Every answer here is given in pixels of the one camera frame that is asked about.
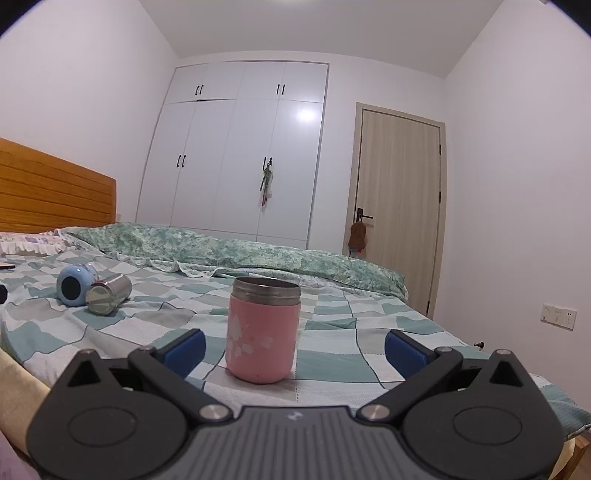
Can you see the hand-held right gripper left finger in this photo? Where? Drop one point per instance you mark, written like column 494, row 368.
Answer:
column 184, row 353

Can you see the stainless steel cup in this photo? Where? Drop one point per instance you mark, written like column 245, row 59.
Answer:
column 108, row 295

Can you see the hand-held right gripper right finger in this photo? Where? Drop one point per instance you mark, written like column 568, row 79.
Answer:
column 406, row 354

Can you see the frilled floral pillow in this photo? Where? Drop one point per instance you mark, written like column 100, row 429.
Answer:
column 27, row 242

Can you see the green floral quilt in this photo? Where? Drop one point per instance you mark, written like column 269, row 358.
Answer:
column 258, row 254

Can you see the white wardrobe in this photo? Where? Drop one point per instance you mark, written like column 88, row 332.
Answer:
column 231, row 152

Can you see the dark phone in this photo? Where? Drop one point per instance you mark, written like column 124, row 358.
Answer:
column 6, row 265

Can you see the black round object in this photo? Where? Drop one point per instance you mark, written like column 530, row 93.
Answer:
column 2, row 294

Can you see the checked green bed sheet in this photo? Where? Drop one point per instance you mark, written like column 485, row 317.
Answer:
column 152, row 314

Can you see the pink steel-rimmed cup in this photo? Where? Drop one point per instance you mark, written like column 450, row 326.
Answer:
column 261, row 337

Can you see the light blue cup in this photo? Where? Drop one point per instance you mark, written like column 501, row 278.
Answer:
column 74, row 285

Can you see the white wall socket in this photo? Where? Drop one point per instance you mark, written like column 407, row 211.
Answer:
column 559, row 316

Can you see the wooden bed frame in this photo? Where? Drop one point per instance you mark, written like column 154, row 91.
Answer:
column 18, row 387

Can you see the beige wooden door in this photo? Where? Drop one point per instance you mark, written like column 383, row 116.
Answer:
column 399, row 198

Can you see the wooden headboard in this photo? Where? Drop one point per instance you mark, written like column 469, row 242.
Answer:
column 51, row 194

